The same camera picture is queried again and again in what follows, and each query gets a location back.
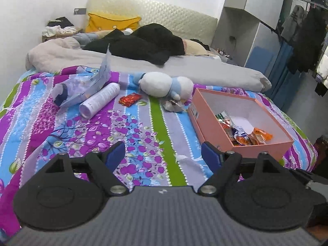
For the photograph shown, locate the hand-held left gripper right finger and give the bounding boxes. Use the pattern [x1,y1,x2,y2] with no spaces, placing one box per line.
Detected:
[198,141,282,196]

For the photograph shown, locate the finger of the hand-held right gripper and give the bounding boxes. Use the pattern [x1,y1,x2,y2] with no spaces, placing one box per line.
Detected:
[288,168,314,185]

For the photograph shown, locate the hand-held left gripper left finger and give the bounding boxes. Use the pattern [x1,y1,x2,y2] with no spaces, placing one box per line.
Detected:
[45,141,130,196]

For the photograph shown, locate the pink cardboard box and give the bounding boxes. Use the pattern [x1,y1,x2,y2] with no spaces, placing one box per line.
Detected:
[188,88,295,157]

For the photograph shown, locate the pile of colourful snack packets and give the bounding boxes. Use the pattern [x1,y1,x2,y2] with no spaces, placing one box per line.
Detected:
[215,110,273,146]

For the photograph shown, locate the red snack packet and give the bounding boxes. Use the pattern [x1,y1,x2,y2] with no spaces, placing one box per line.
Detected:
[118,93,142,107]

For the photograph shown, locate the white cylindrical bottle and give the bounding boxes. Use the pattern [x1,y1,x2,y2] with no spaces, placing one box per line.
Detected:
[79,82,121,120]

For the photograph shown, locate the grey foil snack packet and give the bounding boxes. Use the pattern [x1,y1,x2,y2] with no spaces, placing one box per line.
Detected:
[162,99,188,113]

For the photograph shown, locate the clear plastic bag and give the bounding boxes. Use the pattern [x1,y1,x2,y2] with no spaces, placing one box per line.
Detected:
[51,43,112,107]

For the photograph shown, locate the white blue plush toy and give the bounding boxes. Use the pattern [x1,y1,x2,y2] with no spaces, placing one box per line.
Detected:
[133,72,194,100]

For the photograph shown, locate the grey duvet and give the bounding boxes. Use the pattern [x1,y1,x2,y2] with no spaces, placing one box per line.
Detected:
[26,38,272,93]

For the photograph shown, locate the blue curtain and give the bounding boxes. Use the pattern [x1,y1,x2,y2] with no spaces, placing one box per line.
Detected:
[266,42,296,110]

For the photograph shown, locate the beige pillow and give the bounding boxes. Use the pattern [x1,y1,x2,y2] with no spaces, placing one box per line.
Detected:
[182,39,211,56]

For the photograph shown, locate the blue board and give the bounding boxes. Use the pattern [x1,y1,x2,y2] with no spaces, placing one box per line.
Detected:
[245,47,278,75]

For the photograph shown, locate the black garment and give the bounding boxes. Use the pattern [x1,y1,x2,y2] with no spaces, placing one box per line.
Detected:
[190,38,211,51]

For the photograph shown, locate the black jacket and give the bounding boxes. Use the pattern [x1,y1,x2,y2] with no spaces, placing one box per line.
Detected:
[82,23,185,66]

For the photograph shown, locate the dark hanging clothes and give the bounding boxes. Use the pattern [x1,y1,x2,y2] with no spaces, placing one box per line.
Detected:
[280,4,328,96]

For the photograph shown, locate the yellow pillow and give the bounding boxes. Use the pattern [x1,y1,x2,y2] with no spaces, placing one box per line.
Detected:
[85,13,142,33]

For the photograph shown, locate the heap of light clothes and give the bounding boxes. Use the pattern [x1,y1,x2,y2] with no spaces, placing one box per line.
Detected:
[42,17,78,38]

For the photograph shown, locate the white cabinet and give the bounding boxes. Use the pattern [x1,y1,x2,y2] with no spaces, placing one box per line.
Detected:
[212,0,287,68]

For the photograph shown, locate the cream padded headboard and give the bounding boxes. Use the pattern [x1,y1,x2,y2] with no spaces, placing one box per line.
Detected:
[86,0,218,53]

